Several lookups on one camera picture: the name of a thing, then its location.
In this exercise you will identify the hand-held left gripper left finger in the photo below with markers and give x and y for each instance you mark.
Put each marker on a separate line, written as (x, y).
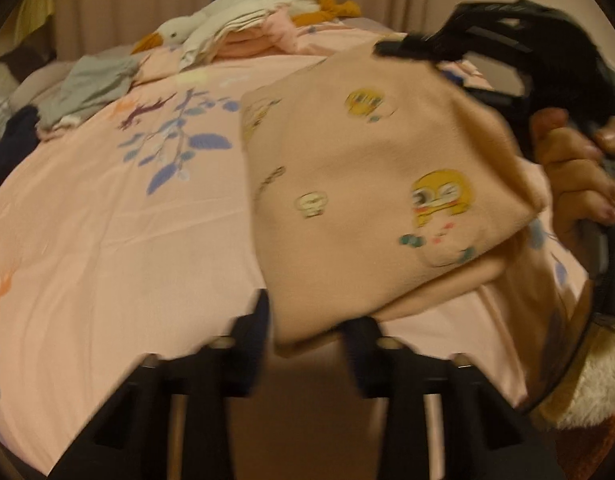
(252, 340)

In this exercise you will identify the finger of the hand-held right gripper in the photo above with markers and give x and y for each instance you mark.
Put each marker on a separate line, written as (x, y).
(412, 46)
(487, 12)

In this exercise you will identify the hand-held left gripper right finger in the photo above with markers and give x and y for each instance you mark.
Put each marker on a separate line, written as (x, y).
(362, 355)

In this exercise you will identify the peach printed baby top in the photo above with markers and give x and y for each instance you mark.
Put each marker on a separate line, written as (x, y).
(362, 160)

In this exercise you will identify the pink folded clothes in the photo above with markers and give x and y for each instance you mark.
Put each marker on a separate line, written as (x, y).
(257, 42)

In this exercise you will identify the white folded clothes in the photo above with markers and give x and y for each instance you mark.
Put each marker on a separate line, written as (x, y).
(212, 30)

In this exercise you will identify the person's right hand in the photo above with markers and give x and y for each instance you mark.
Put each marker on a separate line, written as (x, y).
(567, 175)

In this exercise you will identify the pink printed blanket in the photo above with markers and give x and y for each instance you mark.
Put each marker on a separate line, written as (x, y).
(112, 235)

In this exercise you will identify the white goose plush toy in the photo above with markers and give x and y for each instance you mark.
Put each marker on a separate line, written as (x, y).
(177, 30)

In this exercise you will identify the pale pink garment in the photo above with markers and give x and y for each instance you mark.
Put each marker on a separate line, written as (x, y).
(59, 130)

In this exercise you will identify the grey garment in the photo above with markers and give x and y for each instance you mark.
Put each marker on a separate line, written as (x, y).
(87, 82)

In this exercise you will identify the navy garment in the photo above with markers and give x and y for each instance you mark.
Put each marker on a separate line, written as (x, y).
(12, 145)

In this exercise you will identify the brown cushion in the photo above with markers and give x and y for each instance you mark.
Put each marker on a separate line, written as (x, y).
(27, 60)

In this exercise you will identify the yellow striped hanging cloth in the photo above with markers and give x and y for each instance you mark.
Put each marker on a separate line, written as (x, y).
(37, 5)

